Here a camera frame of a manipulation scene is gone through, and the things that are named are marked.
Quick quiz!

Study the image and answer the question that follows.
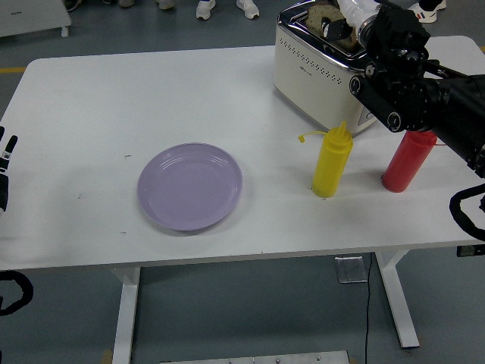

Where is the black table control panel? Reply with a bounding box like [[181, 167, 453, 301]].
[[456, 245, 485, 258]]

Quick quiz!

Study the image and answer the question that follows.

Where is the red squeeze bottle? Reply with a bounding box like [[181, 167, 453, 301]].
[[381, 130, 446, 193]]

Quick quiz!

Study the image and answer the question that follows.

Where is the white sneaker with stripes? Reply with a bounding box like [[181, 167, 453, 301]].
[[407, 0, 448, 24]]

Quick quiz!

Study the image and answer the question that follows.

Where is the cream and chrome toaster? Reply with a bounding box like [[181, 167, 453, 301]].
[[272, 2, 380, 138]]

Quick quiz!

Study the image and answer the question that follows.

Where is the small silver floor plate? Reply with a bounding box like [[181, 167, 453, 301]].
[[334, 256, 369, 284]]

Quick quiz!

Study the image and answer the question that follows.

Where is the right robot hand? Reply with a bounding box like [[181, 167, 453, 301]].
[[320, 0, 380, 39]]

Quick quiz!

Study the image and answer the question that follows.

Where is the bread slice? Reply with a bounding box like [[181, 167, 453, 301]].
[[305, 2, 361, 52]]

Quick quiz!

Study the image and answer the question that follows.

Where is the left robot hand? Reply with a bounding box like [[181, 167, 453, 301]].
[[0, 126, 19, 219]]

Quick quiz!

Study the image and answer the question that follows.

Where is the purple round plate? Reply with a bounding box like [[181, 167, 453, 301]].
[[136, 142, 244, 233]]

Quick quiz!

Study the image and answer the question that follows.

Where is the black floor cable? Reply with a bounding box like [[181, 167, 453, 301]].
[[363, 253, 373, 364]]

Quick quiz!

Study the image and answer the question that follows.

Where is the yellow squeeze bottle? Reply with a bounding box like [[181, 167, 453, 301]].
[[297, 120, 354, 199]]

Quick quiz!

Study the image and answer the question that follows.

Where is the white table leg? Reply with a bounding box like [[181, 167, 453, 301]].
[[373, 249, 421, 349], [109, 266, 142, 364]]

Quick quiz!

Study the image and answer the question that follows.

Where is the white low platform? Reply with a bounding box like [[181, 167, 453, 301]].
[[0, 0, 72, 39]]

